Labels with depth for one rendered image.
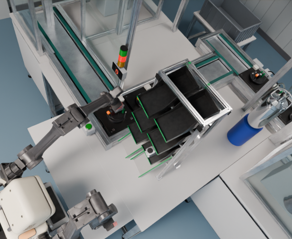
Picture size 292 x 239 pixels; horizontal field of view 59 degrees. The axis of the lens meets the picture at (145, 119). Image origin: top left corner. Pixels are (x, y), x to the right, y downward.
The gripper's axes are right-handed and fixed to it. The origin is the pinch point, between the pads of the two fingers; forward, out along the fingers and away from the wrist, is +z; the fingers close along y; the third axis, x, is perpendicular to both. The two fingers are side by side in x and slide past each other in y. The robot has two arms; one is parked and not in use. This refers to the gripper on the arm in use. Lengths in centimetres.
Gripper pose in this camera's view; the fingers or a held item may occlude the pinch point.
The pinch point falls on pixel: (118, 104)
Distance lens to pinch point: 176.0
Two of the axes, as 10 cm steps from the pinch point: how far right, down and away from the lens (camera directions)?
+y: -5.8, -7.6, 3.0
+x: -7.7, 6.3, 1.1
